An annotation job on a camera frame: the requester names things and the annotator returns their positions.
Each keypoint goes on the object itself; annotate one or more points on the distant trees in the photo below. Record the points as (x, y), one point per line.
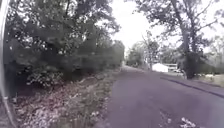
(140, 55)

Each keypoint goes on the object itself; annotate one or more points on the leaf-strewn dirt verge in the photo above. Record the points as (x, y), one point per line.
(63, 103)

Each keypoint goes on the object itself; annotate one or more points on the tall tree with ivy trunk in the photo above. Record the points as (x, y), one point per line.
(190, 63)

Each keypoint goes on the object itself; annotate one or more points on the grey asphalt road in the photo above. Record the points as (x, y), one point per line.
(150, 100)

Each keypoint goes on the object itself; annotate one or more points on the grass verge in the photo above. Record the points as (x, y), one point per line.
(213, 79)

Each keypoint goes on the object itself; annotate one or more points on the wood of dense trees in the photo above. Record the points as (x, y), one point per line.
(56, 43)

